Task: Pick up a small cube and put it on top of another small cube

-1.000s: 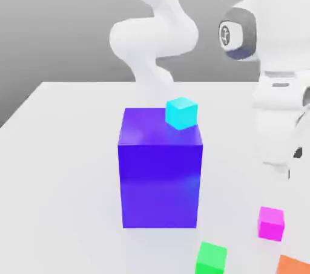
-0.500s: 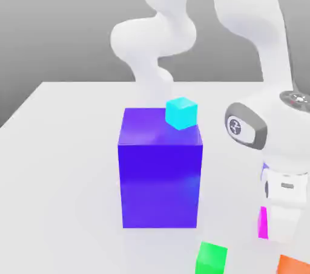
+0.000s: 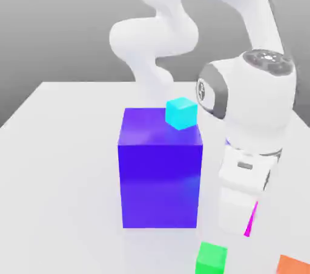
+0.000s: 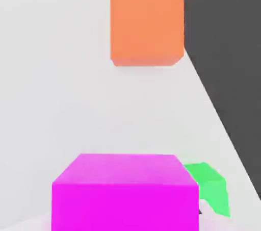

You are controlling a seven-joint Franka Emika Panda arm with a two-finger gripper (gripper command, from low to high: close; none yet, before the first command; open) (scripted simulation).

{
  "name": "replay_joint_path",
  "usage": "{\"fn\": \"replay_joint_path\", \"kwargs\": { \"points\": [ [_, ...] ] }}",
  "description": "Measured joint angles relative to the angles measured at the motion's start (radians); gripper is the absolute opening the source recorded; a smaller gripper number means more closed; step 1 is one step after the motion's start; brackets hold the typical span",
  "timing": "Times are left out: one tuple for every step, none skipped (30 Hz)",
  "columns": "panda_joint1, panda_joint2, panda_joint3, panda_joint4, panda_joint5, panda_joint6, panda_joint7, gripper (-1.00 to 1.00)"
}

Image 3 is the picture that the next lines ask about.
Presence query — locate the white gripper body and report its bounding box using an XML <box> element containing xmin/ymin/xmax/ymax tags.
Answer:
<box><xmin>218</xmin><ymin>145</ymin><xmax>279</xmax><ymax>195</ymax></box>

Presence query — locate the small magenta cube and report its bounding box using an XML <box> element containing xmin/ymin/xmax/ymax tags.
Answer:
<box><xmin>243</xmin><ymin>200</ymin><xmax>259</xmax><ymax>238</ymax></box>

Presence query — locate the small green cube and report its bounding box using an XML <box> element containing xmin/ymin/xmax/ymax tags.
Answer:
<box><xmin>194</xmin><ymin>241</ymin><xmax>228</xmax><ymax>274</ymax></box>

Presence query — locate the small orange cube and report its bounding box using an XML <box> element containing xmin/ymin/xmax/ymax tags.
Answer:
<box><xmin>275</xmin><ymin>254</ymin><xmax>310</xmax><ymax>274</ymax></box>

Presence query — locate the small cyan cube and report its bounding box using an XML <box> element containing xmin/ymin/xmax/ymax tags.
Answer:
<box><xmin>165</xmin><ymin>96</ymin><xmax>199</xmax><ymax>131</ymax></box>

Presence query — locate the large blue box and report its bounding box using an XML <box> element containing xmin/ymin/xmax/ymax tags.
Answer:
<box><xmin>117</xmin><ymin>107</ymin><xmax>203</xmax><ymax>229</ymax></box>

